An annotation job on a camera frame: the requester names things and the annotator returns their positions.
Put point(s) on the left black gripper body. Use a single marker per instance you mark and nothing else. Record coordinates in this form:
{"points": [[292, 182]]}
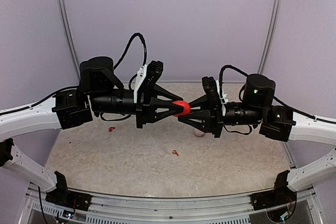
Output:
{"points": [[143, 106]]}

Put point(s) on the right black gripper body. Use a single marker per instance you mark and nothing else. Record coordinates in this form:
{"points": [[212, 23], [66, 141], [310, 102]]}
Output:
{"points": [[217, 123]]}

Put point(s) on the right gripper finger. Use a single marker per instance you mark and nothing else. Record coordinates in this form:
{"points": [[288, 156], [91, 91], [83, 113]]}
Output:
{"points": [[201, 103], [198, 119]]}

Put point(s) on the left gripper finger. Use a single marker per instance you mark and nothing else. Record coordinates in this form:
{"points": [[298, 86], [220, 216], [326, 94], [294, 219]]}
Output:
{"points": [[163, 111], [161, 96]]}

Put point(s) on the pink earbud charging case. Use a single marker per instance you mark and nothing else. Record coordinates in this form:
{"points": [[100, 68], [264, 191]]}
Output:
{"points": [[198, 133]]}

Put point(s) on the red earbud charging case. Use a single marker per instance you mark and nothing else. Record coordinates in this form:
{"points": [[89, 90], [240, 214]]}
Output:
{"points": [[185, 108]]}

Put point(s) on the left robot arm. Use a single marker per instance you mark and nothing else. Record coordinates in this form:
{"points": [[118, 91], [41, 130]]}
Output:
{"points": [[99, 92]]}

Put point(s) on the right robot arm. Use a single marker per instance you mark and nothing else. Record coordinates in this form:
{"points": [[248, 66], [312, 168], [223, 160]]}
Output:
{"points": [[277, 122]]}

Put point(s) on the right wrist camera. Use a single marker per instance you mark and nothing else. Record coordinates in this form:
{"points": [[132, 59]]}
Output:
{"points": [[217, 99]]}

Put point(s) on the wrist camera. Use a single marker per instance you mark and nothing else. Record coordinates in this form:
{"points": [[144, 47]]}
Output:
{"points": [[146, 78], [217, 99]]}

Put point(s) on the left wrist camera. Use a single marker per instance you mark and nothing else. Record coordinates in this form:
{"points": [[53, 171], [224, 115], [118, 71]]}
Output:
{"points": [[146, 78]]}

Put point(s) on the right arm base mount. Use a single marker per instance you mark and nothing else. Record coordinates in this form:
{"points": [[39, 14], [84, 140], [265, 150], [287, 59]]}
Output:
{"points": [[280, 194]]}

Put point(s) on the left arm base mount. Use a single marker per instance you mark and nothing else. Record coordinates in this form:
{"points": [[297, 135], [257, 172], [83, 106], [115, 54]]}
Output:
{"points": [[62, 196]]}

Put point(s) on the front aluminium rail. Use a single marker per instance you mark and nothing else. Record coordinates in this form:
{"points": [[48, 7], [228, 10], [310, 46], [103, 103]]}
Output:
{"points": [[107, 208]]}

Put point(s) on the right aluminium frame post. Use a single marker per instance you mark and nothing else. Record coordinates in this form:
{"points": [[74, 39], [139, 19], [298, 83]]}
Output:
{"points": [[269, 35]]}

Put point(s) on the aluminium frame post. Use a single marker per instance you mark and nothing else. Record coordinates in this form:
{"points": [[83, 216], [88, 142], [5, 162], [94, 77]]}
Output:
{"points": [[68, 35], [269, 35]]}

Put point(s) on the left aluminium frame post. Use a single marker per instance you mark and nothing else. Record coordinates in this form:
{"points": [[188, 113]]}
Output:
{"points": [[68, 35]]}

